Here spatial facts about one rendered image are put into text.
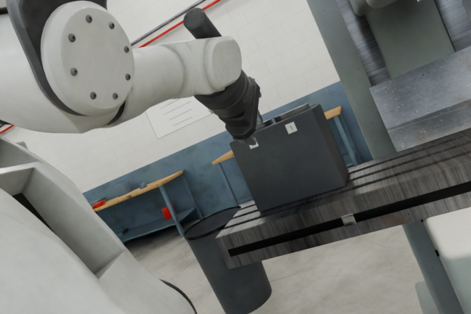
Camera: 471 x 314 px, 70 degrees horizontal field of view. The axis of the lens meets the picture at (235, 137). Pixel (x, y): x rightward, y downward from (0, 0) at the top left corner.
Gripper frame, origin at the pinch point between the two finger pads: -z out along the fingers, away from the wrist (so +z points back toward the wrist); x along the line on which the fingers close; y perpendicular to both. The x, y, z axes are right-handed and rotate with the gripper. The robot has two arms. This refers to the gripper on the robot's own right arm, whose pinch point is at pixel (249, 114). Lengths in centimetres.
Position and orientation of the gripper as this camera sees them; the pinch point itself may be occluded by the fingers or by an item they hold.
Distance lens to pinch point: 70.0
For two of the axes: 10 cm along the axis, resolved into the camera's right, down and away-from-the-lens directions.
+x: 1.2, -9.6, 2.4
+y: -9.2, -0.2, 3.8
